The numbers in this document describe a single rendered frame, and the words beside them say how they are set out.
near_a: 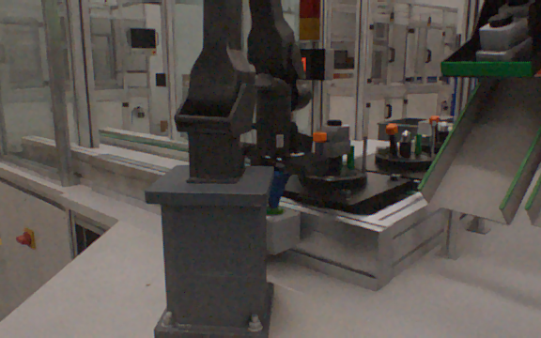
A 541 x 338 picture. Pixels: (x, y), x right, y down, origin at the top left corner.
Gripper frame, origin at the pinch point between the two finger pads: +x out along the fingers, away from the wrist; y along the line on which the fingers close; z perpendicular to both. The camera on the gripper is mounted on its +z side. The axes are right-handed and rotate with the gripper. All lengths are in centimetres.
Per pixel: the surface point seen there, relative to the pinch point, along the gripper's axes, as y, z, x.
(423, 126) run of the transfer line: 32, 138, 8
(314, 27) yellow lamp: 15.2, 32.0, -28.3
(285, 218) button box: -3.5, -1.3, 4.2
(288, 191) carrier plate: 4.0, 9.1, 3.3
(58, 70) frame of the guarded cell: 80, 2, -19
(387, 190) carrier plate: -9.9, 22.0, 3.4
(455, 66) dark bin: -24.1, 13.2, -20.2
